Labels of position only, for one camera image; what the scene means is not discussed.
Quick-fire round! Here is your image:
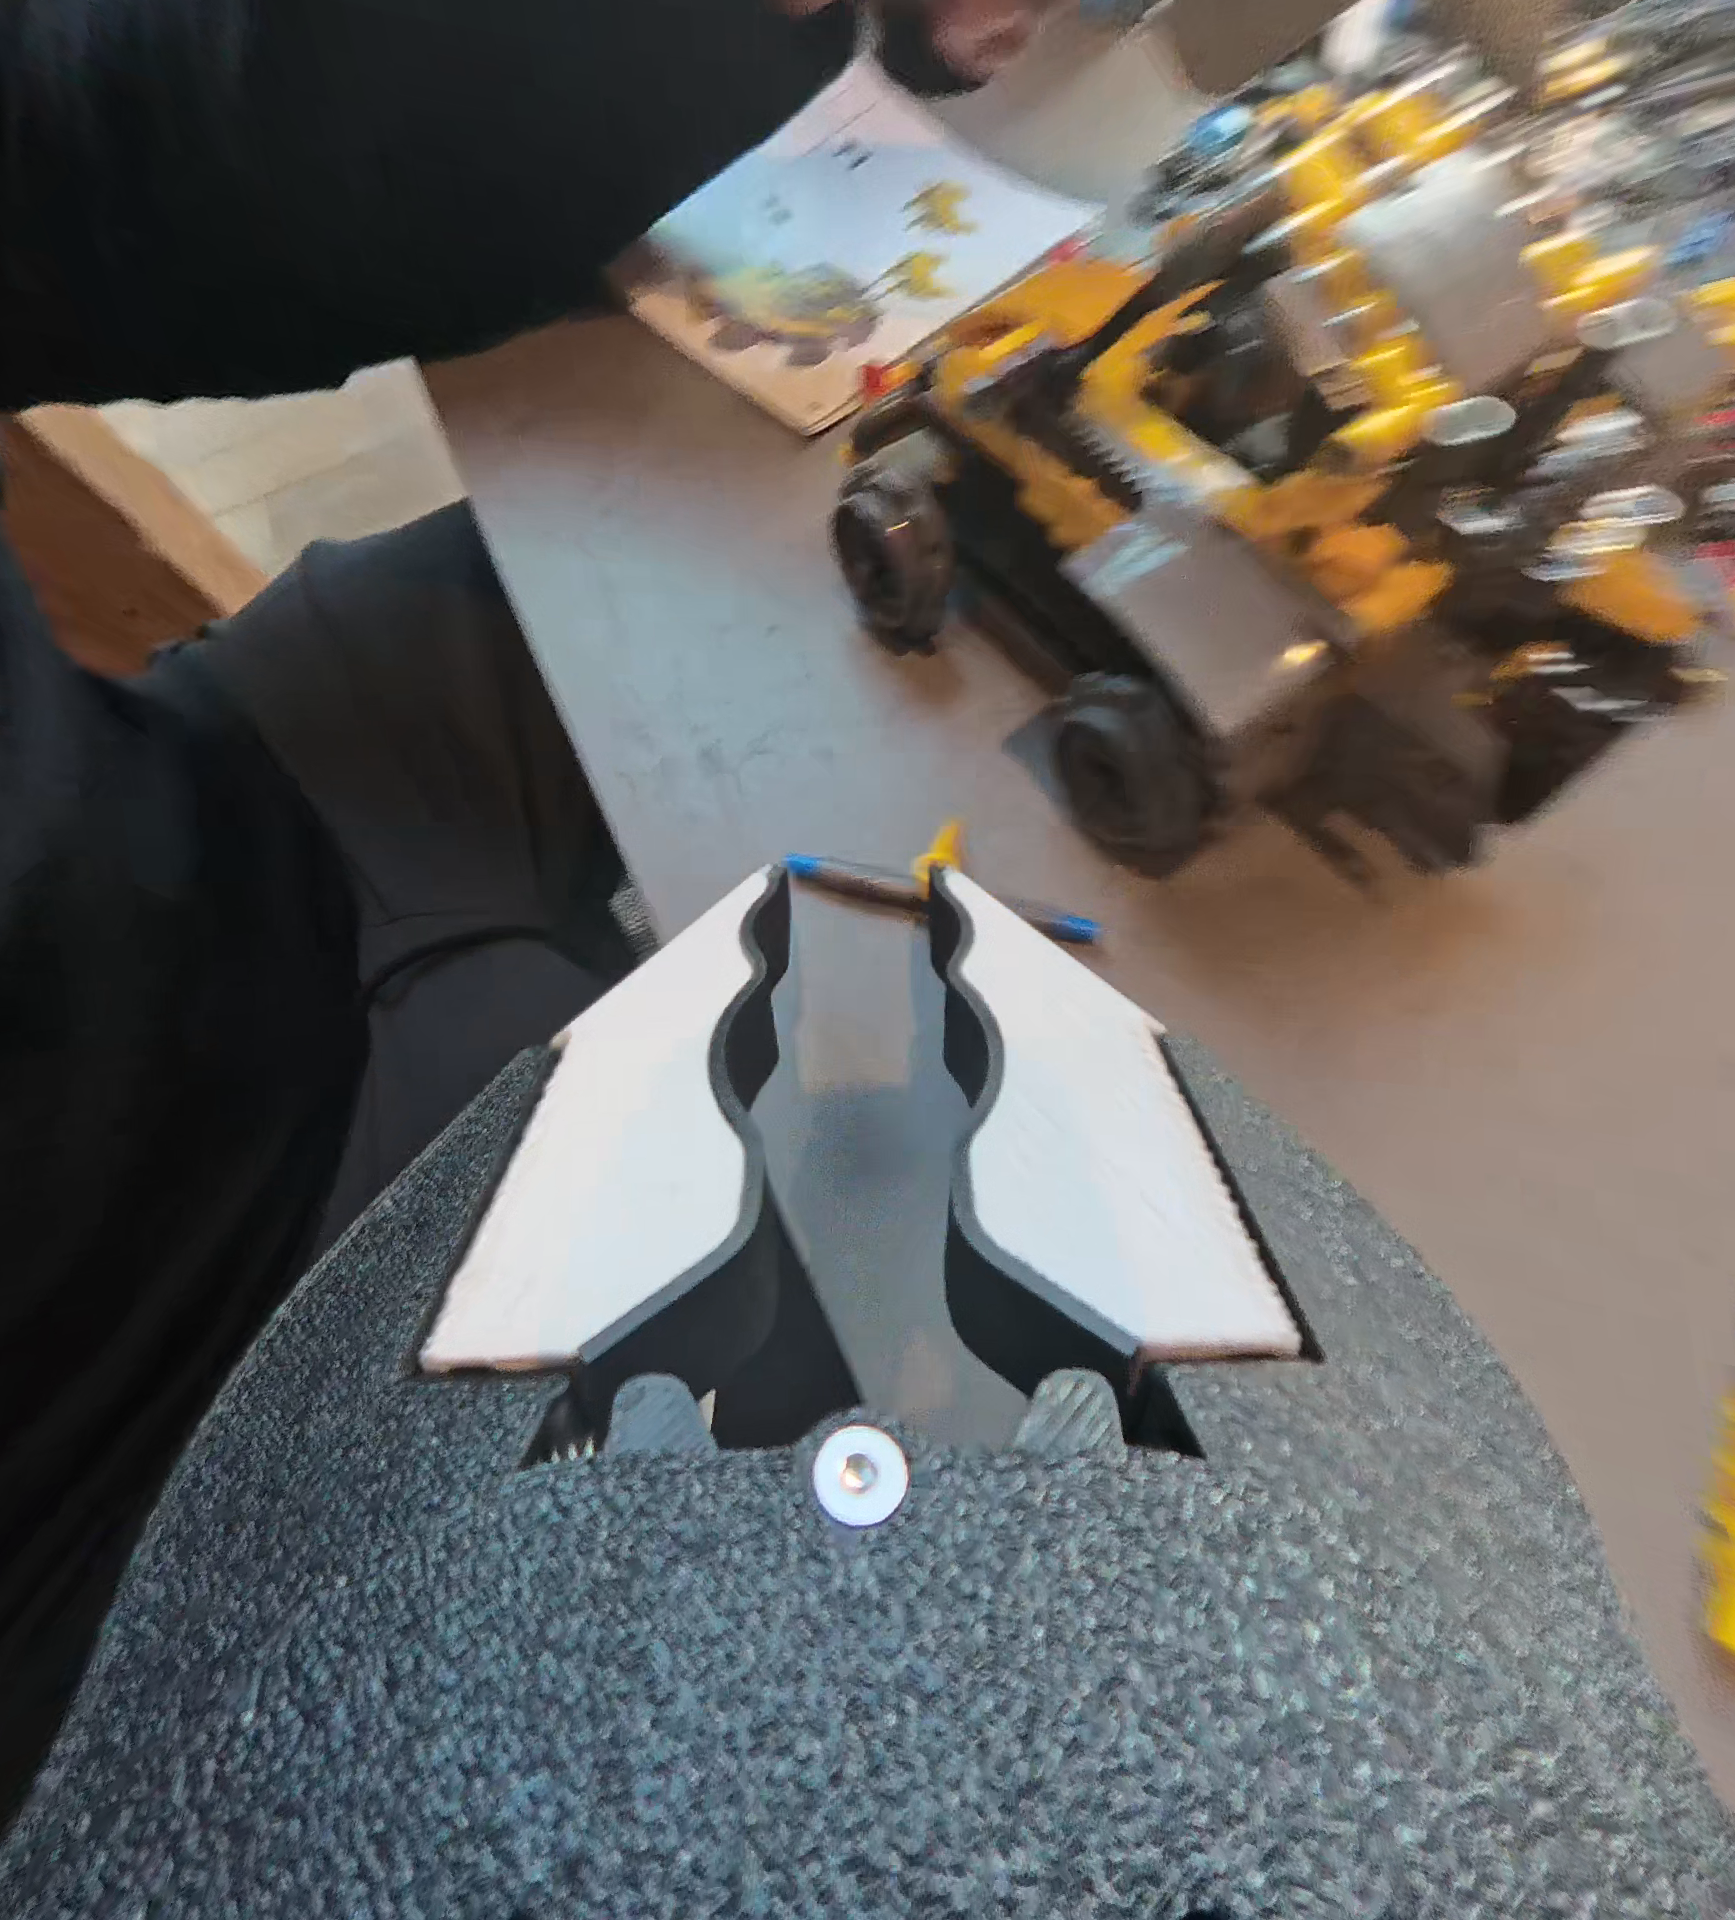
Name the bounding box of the yellow grey brick vehicle model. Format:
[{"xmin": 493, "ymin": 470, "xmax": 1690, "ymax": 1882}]
[{"xmin": 829, "ymin": 74, "xmax": 1722, "ymax": 889}]

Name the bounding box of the person's left forearm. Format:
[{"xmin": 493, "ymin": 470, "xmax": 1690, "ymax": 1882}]
[{"xmin": 0, "ymin": 0, "xmax": 899, "ymax": 415}]

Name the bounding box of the instruction booklet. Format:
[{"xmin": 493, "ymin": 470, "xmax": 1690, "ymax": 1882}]
[{"xmin": 611, "ymin": 60, "xmax": 1109, "ymax": 441}]

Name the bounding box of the black axle with blue ends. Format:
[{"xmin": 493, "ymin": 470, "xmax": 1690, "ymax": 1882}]
[{"xmin": 783, "ymin": 817, "xmax": 1103, "ymax": 949}]

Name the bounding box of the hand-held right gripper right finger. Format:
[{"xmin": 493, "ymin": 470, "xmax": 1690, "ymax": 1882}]
[{"xmin": 927, "ymin": 864, "xmax": 1310, "ymax": 1370}]

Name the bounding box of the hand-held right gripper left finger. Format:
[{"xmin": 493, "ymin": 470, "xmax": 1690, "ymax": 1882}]
[{"xmin": 417, "ymin": 863, "xmax": 797, "ymax": 1380}]

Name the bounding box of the person's black clothing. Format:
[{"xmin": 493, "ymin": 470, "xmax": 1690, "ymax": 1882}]
[{"xmin": 0, "ymin": 405, "xmax": 659, "ymax": 1920}]

